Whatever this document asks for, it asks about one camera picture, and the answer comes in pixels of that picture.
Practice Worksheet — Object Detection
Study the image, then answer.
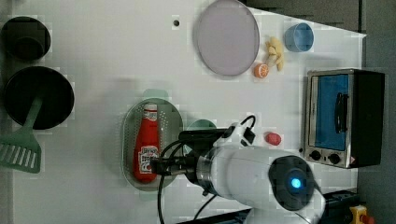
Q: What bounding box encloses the blue cup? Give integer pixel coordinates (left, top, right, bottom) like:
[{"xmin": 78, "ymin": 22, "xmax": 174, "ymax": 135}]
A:
[{"xmin": 284, "ymin": 22, "xmax": 315, "ymax": 52}]

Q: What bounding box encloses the pink toy sausage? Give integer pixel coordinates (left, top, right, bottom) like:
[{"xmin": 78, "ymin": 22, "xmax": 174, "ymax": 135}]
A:
[{"xmin": 265, "ymin": 133, "xmax": 282, "ymax": 146}]

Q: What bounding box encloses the teal green cup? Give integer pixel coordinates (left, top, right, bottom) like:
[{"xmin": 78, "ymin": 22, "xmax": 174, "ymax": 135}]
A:
[{"xmin": 183, "ymin": 119, "xmax": 217, "ymax": 155}]

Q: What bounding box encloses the yellow red emergency button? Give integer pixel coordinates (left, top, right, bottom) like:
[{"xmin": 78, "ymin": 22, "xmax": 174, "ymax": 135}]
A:
[{"xmin": 349, "ymin": 205, "xmax": 375, "ymax": 224}]

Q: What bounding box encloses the silver black toaster oven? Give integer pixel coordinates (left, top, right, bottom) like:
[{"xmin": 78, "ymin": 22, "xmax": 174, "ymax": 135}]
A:
[{"xmin": 304, "ymin": 69, "xmax": 385, "ymax": 169}]

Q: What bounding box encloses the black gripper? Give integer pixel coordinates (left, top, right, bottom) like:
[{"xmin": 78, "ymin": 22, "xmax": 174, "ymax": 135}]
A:
[{"xmin": 149, "ymin": 156, "xmax": 198, "ymax": 184}]

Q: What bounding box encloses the red plush ketchup bottle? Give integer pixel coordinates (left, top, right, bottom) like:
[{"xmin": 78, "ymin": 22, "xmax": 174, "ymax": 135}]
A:
[{"xmin": 133, "ymin": 103, "xmax": 160, "ymax": 184}]

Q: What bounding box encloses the lavender round plate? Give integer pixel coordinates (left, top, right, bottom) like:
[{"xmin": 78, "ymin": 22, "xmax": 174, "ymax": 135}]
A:
[{"xmin": 195, "ymin": 0, "xmax": 260, "ymax": 76}]

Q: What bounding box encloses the black pot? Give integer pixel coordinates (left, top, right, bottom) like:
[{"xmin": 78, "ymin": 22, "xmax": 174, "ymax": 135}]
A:
[{"xmin": 1, "ymin": 16, "xmax": 51, "ymax": 61}]

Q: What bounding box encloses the orange slice toy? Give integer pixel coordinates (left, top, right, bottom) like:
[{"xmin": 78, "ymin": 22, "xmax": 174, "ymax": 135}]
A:
[{"xmin": 254, "ymin": 63, "xmax": 269, "ymax": 78}]

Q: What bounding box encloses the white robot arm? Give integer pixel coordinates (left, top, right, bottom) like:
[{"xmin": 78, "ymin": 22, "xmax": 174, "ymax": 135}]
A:
[{"xmin": 149, "ymin": 123, "xmax": 326, "ymax": 224}]

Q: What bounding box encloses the yellow toy banana peel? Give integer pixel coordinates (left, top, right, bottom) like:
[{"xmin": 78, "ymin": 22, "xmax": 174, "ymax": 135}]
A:
[{"xmin": 265, "ymin": 36, "xmax": 284, "ymax": 71}]

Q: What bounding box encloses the green oval strainer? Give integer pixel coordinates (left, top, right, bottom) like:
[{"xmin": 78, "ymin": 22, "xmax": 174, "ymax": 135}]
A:
[{"xmin": 120, "ymin": 89, "xmax": 184, "ymax": 202}]

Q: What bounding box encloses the green slotted spatula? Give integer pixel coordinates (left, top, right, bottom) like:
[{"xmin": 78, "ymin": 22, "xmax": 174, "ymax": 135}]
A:
[{"xmin": 0, "ymin": 94, "xmax": 43, "ymax": 174}]

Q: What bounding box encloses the black frying pan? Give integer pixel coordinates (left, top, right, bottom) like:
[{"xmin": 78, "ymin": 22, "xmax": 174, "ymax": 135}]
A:
[{"xmin": 4, "ymin": 66, "xmax": 75, "ymax": 130}]

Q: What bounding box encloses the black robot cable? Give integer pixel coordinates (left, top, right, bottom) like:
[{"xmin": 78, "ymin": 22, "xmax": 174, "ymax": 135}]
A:
[{"xmin": 156, "ymin": 115, "xmax": 257, "ymax": 224}]

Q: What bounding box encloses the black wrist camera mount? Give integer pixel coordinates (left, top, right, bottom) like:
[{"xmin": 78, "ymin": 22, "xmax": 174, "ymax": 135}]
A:
[{"xmin": 178, "ymin": 129, "xmax": 232, "ymax": 155}]

